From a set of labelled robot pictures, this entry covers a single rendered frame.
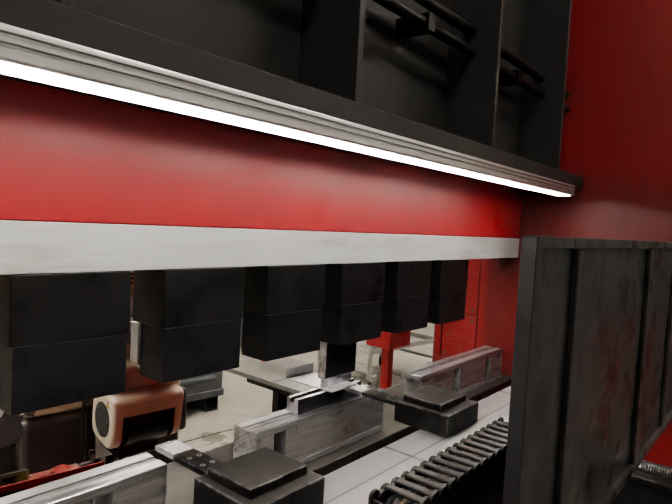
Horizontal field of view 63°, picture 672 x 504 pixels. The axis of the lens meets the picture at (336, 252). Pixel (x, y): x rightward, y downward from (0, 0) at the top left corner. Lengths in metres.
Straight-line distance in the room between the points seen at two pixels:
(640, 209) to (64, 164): 1.48
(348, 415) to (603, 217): 0.99
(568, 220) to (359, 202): 0.87
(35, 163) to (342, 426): 0.78
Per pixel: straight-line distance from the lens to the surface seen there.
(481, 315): 1.94
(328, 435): 1.17
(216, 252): 0.87
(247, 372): 1.27
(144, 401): 1.78
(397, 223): 1.24
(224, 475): 0.72
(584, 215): 1.81
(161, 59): 0.61
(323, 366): 1.15
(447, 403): 1.03
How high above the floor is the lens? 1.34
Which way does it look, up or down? 3 degrees down
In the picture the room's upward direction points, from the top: 3 degrees clockwise
